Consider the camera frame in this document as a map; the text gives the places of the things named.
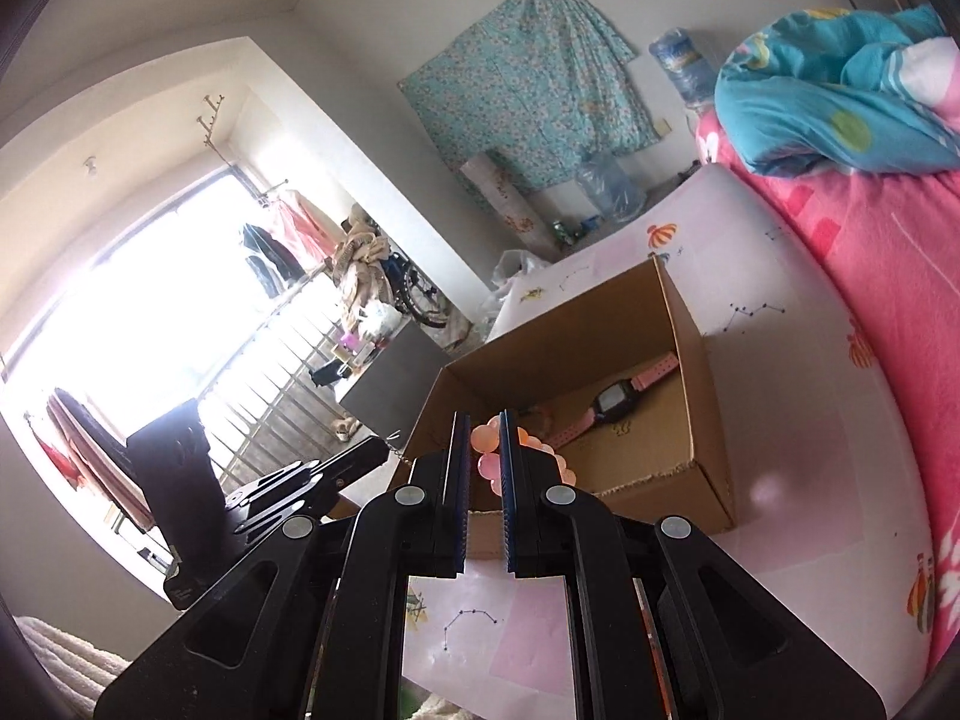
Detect white plastic bag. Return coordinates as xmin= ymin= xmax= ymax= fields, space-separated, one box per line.
xmin=360 ymin=304 xmax=410 ymax=342

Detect beige clothes pile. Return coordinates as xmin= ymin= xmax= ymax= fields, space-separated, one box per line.
xmin=330 ymin=206 xmax=395 ymax=331

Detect brown cardboard box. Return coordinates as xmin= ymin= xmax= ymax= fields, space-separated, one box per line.
xmin=386 ymin=255 xmax=740 ymax=560

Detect person's left forearm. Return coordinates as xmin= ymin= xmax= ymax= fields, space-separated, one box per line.
xmin=15 ymin=615 xmax=132 ymax=698

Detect rolled white mat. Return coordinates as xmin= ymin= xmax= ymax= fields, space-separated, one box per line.
xmin=459 ymin=156 xmax=560 ymax=260

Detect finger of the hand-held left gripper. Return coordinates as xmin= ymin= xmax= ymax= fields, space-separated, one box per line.
xmin=225 ymin=469 xmax=376 ymax=537
xmin=259 ymin=435 xmax=391 ymax=500

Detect pink strap digital watch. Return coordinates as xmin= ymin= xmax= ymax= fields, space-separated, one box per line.
xmin=517 ymin=352 xmax=680 ymax=451

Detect teal floral wall cloth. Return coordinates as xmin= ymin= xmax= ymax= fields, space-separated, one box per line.
xmin=397 ymin=0 xmax=661 ymax=192

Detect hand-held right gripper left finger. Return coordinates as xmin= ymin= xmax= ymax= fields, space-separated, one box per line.
xmin=94 ymin=411 xmax=475 ymax=720

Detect dark hanging garment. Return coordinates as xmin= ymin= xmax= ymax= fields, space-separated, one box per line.
xmin=241 ymin=223 xmax=301 ymax=293

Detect clear plastic bag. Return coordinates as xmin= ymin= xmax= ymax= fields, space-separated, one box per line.
xmin=480 ymin=249 xmax=552 ymax=316

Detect wheelchair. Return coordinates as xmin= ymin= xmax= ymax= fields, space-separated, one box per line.
xmin=382 ymin=251 xmax=451 ymax=329

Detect blue label water jug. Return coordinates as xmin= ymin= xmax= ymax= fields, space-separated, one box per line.
xmin=649 ymin=28 xmax=721 ymax=110

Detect red and black hanging clothes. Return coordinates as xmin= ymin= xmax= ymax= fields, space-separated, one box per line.
xmin=26 ymin=386 xmax=151 ymax=533

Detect grey table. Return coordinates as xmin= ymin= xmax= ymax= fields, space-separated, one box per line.
xmin=337 ymin=322 xmax=485 ymax=443

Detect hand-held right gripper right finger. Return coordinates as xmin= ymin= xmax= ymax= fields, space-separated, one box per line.
xmin=499 ymin=409 xmax=890 ymax=720

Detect orange bead bracelet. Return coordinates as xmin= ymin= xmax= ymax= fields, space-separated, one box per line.
xmin=469 ymin=420 xmax=577 ymax=500

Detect white fluffy garment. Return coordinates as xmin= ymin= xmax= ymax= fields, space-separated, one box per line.
xmin=416 ymin=694 xmax=488 ymax=720

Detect empty clear water jug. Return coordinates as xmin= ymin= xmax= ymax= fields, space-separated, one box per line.
xmin=576 ymin=154 xmax=647 ymax=224

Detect pink floral quilt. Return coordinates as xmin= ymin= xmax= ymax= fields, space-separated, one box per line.
xmin=690 ymin=109 xmax=960 ymax=661

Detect pink hanging garment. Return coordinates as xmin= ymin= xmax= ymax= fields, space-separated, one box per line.
xmin=262 ymin=191 xmax=338 ymax=271

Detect blue printed blanket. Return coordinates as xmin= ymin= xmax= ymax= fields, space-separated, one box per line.
xmin=714 ymin=6 xmax=960 ymax=177

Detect wall coat hooks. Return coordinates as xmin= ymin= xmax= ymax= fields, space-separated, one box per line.
xmin=196 ymin=94 xmax=245 ymax=173

